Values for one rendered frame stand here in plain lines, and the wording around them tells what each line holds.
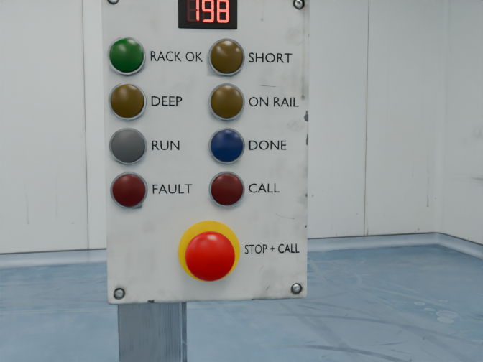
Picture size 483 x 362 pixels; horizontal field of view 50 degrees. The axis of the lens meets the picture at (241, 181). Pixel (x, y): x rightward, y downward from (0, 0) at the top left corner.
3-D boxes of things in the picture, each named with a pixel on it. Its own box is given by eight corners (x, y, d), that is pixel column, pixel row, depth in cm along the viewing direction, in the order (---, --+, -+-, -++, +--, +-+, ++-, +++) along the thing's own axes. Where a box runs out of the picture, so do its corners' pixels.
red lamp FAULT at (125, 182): (146, 207, 42) (145, 173, 42) (111, 207, 42) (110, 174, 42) (146, 206, 43) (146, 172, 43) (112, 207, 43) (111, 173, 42)
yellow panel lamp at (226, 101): (244, 118, 42) (244, 84, 42) (210, 118, 42) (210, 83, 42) (243, 118, 43) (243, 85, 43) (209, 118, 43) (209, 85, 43)
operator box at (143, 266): (307, 299, 45) (310, -9, 43) (107, 306, 43) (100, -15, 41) (293, 280, 51) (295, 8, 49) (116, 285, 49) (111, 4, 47)
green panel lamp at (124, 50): (144, 72, 41) (143, 36, 41) (108, 72, 41) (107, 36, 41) (144, 73, 42) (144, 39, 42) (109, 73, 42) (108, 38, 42)
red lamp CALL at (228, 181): (244, 206, 43) (244, 172, 43) (210, 206, 43) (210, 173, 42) (243, 205, 44) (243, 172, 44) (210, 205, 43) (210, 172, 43)
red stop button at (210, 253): (236, 283, 41) (236, 233, 41) (185, 284, 41) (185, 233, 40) (231, 268, 46) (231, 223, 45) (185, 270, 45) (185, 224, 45)
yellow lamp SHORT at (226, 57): (244, 73, 42) (244, 39, 42) (210, 73, 42) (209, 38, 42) (243, 75, 43) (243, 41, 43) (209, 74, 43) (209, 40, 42)
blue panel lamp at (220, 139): (244, 162, 43) (244, 128, 42) (210, 162, 42) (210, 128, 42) (243, 162, 43) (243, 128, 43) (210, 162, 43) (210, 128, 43)
